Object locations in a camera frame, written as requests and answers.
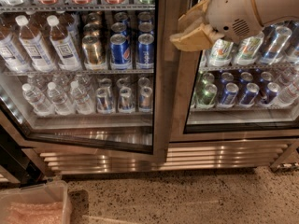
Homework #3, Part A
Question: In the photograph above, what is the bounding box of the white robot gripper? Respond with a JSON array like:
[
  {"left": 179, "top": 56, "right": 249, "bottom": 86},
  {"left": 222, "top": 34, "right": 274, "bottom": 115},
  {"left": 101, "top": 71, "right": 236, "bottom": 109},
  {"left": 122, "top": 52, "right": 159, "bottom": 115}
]
[{"left": 170, "top": 0, "right": 263, "bottom": 52}]

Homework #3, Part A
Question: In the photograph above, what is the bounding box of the glass fridge door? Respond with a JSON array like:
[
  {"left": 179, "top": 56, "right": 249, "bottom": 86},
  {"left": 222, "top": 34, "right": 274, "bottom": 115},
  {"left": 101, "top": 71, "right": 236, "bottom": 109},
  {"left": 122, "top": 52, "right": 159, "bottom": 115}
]
[
  {"left": 0, "top": 0, "right": 192, "bottom": 164},
  {"left": 171, "top": 0, "right": 299, "bottom": 142}
]

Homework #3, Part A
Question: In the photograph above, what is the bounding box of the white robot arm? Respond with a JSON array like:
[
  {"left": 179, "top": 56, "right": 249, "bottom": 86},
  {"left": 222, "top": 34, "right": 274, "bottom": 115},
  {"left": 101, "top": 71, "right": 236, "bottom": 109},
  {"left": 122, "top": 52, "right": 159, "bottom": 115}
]
[{"left": 170, "top": 0, "right": 299, "bottom": 52}]

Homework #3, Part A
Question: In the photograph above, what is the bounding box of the steel fridge bottom grille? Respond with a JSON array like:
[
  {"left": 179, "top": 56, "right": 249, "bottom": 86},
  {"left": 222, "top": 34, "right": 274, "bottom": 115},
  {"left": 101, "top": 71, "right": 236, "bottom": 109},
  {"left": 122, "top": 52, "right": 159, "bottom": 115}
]
[{"left": 22, "top": 138, "right": 297, "bottom": 175}]

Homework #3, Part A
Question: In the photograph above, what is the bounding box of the white green soda can left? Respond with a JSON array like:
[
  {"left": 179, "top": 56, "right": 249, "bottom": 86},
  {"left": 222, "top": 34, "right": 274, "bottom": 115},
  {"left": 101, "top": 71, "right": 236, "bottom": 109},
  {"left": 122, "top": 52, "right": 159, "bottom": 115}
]
[{"left": 208, "top": 39, "right": 234, "bottom": 67}]

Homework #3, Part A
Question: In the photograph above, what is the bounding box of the white green soda can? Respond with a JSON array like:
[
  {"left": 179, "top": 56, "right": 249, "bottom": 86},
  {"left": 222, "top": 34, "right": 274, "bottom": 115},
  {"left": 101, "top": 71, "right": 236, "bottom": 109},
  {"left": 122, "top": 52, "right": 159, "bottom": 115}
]
[
  {"left": 208, "top": 39, "right": 234, "bottom": 67},
  {"left": 233, "top": 32, "right": 264, "bottom": 65}
]

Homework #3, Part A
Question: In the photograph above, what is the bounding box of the blue pepsi can front right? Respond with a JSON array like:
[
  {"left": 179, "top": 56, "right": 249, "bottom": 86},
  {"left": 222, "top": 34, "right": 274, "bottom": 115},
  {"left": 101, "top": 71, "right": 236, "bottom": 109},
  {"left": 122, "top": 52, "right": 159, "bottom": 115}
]
[{"left": 136, "top": 34, "right": 154, "bottom": 69}]

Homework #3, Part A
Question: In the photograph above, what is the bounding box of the blue pepsi can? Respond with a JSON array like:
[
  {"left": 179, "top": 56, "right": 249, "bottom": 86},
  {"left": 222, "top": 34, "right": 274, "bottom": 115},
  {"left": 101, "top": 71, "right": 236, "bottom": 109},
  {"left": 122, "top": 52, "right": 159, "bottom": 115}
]
[
  {"left": 110, "top": 34, "right": 131, "bottom": 70},
  {"left": 136, "top": 34, "right": 154, "bottom": 69}
]

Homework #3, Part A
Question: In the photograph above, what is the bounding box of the white green soda can right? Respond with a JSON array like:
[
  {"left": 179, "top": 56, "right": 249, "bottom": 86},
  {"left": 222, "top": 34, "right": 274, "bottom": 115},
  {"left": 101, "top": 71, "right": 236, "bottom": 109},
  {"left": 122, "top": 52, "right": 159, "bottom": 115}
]
[{"left": 233, "top": 32, "right": 264, "bottom": 65}]

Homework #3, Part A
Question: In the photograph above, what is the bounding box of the green soda can lower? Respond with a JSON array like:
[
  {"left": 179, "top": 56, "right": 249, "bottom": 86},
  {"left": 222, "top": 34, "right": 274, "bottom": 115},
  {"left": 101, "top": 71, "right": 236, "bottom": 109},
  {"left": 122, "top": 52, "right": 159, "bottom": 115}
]
[{"left": 197, "top": 83, "right": 218, "bottom": 107}]

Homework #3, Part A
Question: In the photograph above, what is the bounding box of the blue pepsi can front left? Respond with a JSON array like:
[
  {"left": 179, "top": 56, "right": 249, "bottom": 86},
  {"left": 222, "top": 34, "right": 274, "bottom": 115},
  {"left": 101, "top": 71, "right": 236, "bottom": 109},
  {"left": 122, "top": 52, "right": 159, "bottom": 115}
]
[{"left": 110, "top": 34, "right": 131, "bottom": 70}]

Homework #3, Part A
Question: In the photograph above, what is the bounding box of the blue can lower left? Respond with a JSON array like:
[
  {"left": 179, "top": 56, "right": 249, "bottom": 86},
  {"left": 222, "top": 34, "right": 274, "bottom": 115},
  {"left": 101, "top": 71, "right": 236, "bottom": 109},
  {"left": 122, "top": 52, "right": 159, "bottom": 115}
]
[{"left": 218, "top": 82, "right": 239, "bottom": 107}]

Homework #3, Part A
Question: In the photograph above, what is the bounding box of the red bull can right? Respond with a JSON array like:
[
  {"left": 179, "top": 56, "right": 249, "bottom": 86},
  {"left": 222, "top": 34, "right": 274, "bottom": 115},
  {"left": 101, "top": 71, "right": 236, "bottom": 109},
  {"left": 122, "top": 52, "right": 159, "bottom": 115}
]
[{"left": 139, "top": 86, "right": 152, "bottom": 112}]

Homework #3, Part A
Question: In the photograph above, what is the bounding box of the red bull can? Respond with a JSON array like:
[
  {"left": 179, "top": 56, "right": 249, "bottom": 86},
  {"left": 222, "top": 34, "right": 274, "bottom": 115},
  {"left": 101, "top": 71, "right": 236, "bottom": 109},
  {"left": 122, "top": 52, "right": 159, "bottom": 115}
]
[
  {"left": 139, "top": 86, "right": 152, "bottom": 112},
  {"left": 96, "top": 88, "right": 115, "bottom": 114},
  {"left": 119, "top": 87, "right": 135, "bottom": 113}
]

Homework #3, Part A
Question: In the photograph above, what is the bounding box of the silver blue can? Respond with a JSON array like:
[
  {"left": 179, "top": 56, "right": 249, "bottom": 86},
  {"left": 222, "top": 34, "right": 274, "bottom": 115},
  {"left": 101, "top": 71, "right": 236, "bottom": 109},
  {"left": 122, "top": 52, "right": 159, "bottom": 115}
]
[{"left": 259, "top": 26, "right": 292, "bottom": 64}]

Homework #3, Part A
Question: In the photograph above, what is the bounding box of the blue can lower right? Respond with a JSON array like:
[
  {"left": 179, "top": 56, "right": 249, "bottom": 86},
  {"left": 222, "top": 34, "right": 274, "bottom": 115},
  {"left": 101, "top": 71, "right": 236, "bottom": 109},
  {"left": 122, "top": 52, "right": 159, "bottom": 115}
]
[{"left": 239, "top": 82, "right": 260, "bottom": 105}]

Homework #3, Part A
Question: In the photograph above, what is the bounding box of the red bull can middle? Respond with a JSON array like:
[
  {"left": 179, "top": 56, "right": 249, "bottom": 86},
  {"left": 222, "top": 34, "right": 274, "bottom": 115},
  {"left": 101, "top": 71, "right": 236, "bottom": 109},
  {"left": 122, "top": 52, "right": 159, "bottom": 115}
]
[{"left": 119, "top": 87, "right": 135, "bottom": 113}]

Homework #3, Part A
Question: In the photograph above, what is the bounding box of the gold soda can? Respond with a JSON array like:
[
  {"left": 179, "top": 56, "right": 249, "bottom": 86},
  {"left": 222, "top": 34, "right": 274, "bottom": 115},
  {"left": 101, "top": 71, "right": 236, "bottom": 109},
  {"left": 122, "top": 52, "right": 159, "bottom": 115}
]
[{"left": 82, "top": 35, "right": 107, "bottom": 71}]

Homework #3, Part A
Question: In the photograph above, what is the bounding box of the red bull can left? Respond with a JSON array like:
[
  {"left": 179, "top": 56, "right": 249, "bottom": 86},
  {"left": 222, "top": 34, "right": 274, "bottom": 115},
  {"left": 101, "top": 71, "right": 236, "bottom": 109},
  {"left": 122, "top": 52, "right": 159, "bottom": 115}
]
[{"left": 96, "top": 88, "right": 115, "bottom": 114}]

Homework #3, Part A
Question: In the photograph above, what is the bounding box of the water bottle right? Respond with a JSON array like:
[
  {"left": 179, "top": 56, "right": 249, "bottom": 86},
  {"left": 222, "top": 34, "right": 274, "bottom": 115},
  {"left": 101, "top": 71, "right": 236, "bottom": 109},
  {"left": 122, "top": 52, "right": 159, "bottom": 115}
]
[{"left": 70, "top": 81, "right": 95, "bottom": 115}]

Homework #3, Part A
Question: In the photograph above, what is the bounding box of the water bottle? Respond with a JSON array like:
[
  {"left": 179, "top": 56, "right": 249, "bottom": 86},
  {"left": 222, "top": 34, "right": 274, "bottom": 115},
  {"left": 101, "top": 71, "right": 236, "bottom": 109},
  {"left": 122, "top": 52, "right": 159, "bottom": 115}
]
[
  {"left": 47, "top": 82, "right": 75, "bottom": 116},
  {"left": 21, "top": 83, "right": 55, "bottom": 117},
  {"left": 70, "top": 81, "right": 95, "bottom": 115}
]

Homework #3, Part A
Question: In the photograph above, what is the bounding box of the tea bottle white label right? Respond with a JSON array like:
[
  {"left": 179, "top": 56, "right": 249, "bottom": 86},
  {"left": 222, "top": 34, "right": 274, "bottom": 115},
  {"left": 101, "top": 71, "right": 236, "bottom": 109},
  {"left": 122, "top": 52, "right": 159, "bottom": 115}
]
[{"left": 47, "top": 15, "right": 82, "bottom": 71}]

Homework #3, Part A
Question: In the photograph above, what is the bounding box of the tea bottle white label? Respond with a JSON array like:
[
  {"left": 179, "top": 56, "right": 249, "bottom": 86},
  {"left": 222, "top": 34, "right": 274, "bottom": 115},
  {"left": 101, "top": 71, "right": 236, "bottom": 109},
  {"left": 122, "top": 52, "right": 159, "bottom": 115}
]
[
  {"left": 0, "top": 20, "right": 32, "bottom": 73},
  {"left": 15, "top": 15, "right": 56, "bottom": 72},
  {"left": 47, "top": 15, "right": 82, "bottom": 71}
]

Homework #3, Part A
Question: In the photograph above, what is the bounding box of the water bottle middle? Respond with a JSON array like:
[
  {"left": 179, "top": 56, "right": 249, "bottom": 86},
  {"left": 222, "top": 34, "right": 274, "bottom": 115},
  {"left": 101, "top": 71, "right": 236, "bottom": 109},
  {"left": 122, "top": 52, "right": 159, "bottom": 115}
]
[{"left": 47, "top": 82, "right": 75, "bottom": 116}]

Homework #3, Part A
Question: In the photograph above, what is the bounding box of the tea bottle white label middle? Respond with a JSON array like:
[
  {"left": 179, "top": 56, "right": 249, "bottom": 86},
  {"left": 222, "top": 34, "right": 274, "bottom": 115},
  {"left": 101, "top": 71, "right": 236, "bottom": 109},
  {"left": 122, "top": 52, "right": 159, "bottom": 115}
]
[{"left": 15, "top": 15, "right": 56, "bottom": 72}]

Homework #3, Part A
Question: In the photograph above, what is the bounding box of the water bottle left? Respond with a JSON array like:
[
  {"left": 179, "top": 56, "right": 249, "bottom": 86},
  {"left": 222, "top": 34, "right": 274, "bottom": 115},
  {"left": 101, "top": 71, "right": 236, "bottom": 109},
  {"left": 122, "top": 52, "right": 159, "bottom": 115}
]
[{"left": 21, "top": 83, "right": 55, "bottom": 117}]

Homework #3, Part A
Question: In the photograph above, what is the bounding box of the tea bottle white label left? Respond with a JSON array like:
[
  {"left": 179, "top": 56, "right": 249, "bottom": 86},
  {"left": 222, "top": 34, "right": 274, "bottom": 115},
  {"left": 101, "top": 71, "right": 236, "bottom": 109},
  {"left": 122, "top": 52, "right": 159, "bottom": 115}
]
[{"left": 0, "top": 20, "right": 32, "bottom": 73}]

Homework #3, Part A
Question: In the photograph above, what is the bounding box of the clear plastic storage bin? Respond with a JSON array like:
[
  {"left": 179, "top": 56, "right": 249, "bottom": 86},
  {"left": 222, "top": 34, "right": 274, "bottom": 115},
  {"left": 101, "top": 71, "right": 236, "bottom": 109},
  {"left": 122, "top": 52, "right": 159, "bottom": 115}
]
[{"left": 0, "top": 181, "right": 72, "bottom": 224}]

